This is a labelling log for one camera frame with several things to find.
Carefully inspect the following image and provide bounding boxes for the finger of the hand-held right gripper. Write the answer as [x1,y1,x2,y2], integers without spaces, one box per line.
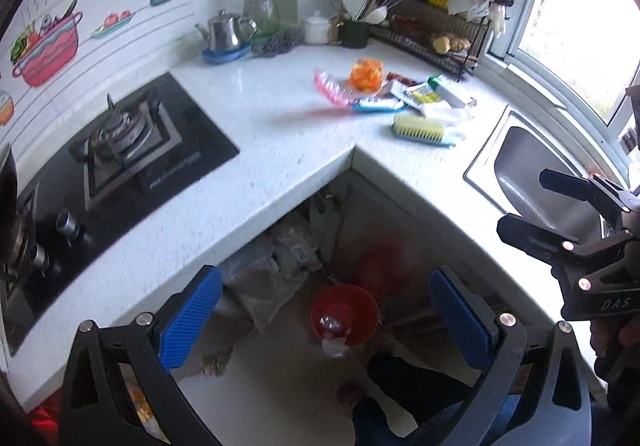
[540,169,640,214]
[496,213,626,277]

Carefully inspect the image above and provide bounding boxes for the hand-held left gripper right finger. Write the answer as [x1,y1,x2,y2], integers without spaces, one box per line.
[429,266,593,446]

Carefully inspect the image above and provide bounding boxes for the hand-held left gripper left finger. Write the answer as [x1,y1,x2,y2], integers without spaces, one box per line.
[59,265,223,446]

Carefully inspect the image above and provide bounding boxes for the red waste bin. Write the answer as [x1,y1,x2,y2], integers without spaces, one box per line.
[310,283,380,347]

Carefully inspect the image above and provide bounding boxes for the white cloth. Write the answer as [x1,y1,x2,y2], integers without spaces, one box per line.
[422,104,473,142]

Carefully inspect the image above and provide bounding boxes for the white green box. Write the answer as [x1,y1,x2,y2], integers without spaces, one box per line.
[427,75,477,110]

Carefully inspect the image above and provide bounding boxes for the blue scrub brush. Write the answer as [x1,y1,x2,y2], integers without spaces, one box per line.
[391,113,457,147]

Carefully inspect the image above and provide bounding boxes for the yellow sauce packet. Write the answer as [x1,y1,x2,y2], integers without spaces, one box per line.
[400,84,443,107]

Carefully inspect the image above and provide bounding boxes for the blue snack packet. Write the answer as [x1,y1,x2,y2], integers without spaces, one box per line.
[350,95,405,113]

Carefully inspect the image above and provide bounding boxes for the orange wrapper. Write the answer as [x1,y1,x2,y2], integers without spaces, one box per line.
[349,58,386,92]

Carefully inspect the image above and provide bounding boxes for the pink wrapper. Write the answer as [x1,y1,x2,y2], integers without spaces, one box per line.
[314,69,353,106]

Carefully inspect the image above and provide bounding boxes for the person's right hand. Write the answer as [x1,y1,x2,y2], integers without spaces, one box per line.
[590,316,640,379]

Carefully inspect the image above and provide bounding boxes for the floor rag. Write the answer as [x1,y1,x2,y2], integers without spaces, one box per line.
[190,346,236,377]

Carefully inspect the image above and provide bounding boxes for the steel sink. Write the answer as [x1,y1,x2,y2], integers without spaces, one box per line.
[462,105,621,252]

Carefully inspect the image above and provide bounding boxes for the grey translucent plastic bag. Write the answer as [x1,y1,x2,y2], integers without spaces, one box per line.
[220,251,308,332]

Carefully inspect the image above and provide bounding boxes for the person's dark trousers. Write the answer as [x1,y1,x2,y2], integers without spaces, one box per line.
[352,351,521,446]

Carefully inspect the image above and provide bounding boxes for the steel cabinet door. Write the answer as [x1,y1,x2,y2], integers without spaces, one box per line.
[320,166,506,332]

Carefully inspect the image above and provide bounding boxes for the white crumpled plastic bag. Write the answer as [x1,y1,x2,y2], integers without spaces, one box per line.
[272,221,326,272]

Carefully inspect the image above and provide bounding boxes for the window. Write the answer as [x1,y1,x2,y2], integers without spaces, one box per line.
[492,0,640,142]

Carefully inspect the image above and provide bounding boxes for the black gas stove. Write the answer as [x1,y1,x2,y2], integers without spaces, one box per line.
[0,72,241,357]

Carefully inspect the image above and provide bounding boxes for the ginger root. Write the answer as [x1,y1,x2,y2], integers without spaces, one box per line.
[432,35,471,54]

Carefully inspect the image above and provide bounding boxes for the white plastic bags bundle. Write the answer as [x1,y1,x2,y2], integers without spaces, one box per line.
[450,0,508,34]

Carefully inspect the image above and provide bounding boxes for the blue saucer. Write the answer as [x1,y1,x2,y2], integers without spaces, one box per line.
[201,44,252,64]

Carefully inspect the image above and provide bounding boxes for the bundle of chopsticks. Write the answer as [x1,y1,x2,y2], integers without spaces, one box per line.
[360,0,406,20]

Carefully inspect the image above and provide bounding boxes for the dark green utensil mug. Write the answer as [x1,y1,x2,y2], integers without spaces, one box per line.
[340,20,372,48]

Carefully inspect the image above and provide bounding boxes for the steel teapot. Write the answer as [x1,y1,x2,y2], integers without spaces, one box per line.
[195,10,258,52]

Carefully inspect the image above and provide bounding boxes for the white lidded jar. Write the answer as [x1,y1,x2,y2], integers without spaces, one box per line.
[303,10,332,46]

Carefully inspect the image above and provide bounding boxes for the black wire rack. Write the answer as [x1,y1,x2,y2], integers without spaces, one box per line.
[367,0,493,80]

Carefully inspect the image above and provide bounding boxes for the kitchen wall sticker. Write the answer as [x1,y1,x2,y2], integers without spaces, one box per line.
[0,0,176,127]

